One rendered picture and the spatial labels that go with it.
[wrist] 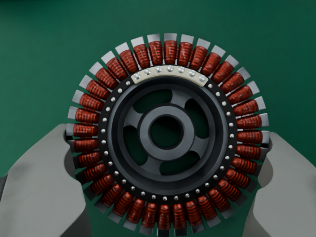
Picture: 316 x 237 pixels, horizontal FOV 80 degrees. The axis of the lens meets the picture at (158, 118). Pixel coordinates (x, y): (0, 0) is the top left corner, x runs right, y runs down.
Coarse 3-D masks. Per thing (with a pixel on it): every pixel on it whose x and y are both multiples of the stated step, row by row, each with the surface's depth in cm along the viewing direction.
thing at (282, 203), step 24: (264, 144) 11; (288, 144) 10; (264, 168) 9; (288, 168) 8; (312, 168) 8; (264, 192) 7; (288, 192) 7; (312, 192) 7; (264, 216) 6; (288, 216) 6; (312, 216) 6
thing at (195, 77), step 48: (144, 48) 10; (96, 96) 11; (192, 96) 12; (240, 96) 10; (96, 144) 10; (144, 144) 11; (192, 144) 11; (240, 144) 10; (96, 192) 10; (144, 192) 10; (192, 192) 10; (240, 192) 10
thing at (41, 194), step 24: (48, 144) 9; (24, 168) 8; (48, 168) 8; (72, 168) 9; (24, 192) 7; (48, 192) 7; (72, 192) 7; (0, 216) 6; (24, 216) 6; (48, 216) 6; (72, 216) 6
